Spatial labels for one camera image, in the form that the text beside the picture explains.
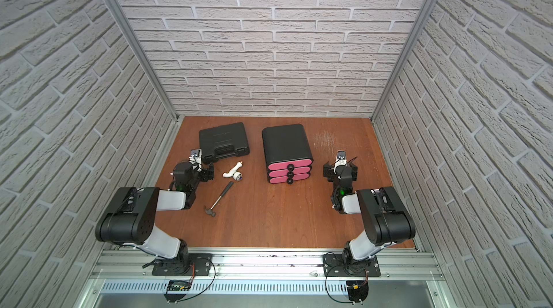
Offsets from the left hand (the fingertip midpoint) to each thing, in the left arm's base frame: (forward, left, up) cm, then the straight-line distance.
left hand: (194, 160), depth 94 cm
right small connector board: (-48, -65, -6) cm, 81 cm away
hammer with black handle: (-21, -10, -6) cm, 24 cm away
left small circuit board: (-47, -3, -9) cm, 48 cm away
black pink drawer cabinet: (-4, -42, +11) cm, 43 cm away
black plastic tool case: (+11, -11, +1) cm, 16 cm away
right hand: (-2, -67, +1) cm, 67 cm away
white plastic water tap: (-5, -18, -4) cm, 19 cm away
